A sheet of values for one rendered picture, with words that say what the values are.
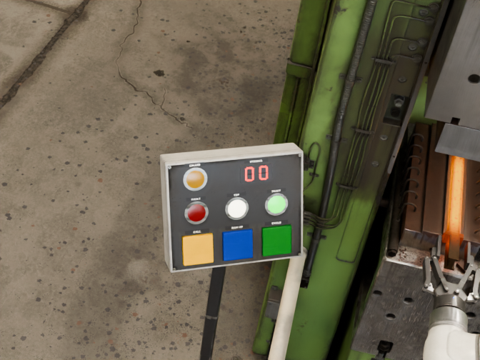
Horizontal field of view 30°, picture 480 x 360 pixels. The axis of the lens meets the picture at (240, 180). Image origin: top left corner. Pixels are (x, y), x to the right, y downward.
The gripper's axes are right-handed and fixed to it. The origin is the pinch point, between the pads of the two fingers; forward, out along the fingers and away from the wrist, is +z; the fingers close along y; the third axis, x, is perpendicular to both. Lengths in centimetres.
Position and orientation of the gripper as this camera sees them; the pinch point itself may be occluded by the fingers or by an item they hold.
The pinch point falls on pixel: (452, 250)
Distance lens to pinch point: 234.6
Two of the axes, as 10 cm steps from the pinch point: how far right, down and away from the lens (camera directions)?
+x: 1.1, -6.7, -7.4
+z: 2.1, -7.1, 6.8
